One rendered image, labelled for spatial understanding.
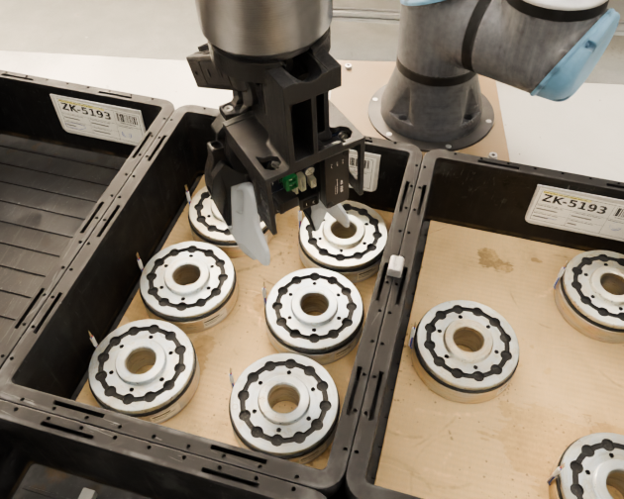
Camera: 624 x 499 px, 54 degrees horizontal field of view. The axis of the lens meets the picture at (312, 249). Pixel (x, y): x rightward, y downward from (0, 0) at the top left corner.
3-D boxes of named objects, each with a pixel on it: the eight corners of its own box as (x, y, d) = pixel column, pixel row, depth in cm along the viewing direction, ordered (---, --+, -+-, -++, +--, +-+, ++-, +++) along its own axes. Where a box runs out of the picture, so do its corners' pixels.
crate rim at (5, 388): (182, 117, 76) (179, 101, 75) (422, 161, 71) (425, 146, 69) (-6, 406, 52) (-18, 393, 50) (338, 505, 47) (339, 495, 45)
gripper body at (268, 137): (269, 244, 41) (247, 96, 31) (216, 166, 45) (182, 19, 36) (366, 199, 43) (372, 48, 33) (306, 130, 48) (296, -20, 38)
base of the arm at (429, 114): (378, 84, 99) (381, 27, 92) (472, 83, 99) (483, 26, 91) (382, 144, 89) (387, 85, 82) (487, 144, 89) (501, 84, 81)
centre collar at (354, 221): (331, 211, 72) (331, 207, 72) (370, 223, 71) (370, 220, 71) (315, 241, 70) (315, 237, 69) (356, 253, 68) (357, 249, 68)
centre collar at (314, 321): (298, 283, 66) (298, 279, 65) (343, 293, 65) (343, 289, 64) (284, 321, 63) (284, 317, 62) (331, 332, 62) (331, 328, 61)
